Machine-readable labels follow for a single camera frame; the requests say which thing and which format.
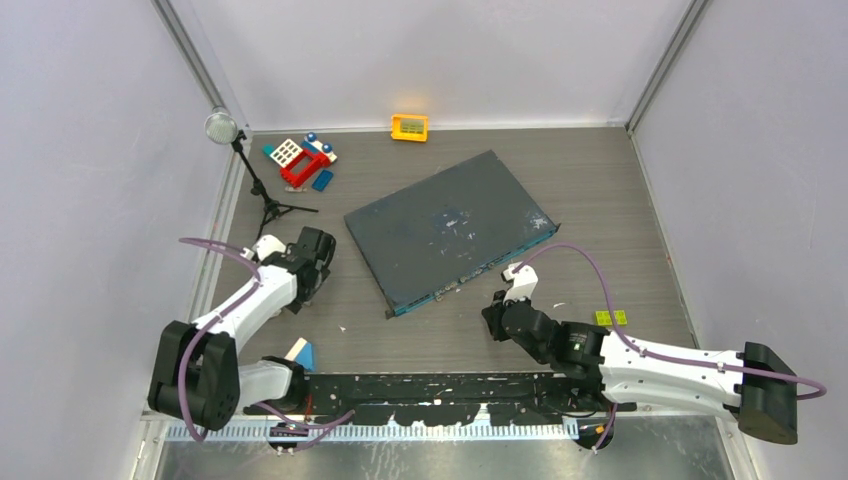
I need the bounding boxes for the dark grey network switch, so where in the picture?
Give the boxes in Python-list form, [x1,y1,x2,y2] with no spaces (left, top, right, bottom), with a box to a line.
[344,150,560,318]

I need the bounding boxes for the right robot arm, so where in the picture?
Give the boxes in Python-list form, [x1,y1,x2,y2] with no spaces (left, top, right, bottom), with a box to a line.
[481,297,798,445]

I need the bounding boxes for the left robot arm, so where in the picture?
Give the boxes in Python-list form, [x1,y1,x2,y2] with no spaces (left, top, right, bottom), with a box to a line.
[147,227,336,442]

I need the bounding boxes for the green toy brick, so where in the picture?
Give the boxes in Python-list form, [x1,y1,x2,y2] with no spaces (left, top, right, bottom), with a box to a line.
[594,310,628,327]

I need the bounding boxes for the small blue toy brick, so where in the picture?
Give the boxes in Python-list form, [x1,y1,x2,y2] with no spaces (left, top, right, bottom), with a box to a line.
[312,169,334,192]

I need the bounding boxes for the blue white wedge block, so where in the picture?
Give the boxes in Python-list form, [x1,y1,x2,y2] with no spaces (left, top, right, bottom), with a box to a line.
[284,337,315,371]

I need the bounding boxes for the white window toy brick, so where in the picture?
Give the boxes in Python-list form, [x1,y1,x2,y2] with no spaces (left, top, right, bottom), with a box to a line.
[268,139,303,168]

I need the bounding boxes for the blue white toy brick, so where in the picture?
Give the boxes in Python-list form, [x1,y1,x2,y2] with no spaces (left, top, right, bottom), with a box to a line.
[301,132,337,163]

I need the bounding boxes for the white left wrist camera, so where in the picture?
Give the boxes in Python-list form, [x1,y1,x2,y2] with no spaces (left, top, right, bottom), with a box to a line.
[240,234,287,263]

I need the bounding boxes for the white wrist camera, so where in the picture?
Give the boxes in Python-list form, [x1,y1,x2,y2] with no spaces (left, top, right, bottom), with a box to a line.
[240,234,287,263]
[501,263,539,304]

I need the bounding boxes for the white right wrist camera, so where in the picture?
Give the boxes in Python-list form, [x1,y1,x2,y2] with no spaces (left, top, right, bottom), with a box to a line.
[501,263,539,304]

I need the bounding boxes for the red toy brick frame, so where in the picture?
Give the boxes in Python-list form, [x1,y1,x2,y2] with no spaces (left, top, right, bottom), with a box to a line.
[279,150,332,188]

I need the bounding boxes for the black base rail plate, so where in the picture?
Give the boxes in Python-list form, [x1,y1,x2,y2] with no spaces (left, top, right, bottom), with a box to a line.
[291,372,611,427]

